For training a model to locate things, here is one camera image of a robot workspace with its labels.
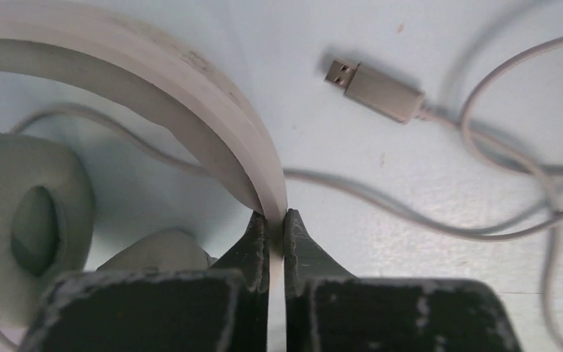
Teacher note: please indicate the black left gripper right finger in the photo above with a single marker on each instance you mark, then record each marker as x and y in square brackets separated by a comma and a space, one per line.
[330, 309]

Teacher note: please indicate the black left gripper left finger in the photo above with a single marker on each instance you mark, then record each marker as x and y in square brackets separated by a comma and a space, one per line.
[222, 308]

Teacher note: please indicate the white gaming headset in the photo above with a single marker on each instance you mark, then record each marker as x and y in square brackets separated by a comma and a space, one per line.
[146, 70]

